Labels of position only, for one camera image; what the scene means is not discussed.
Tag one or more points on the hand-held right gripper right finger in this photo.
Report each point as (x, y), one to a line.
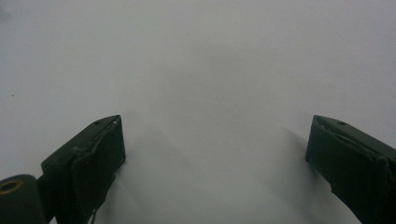
(355, 161)

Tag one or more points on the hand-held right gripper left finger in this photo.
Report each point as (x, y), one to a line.
(87, 161)

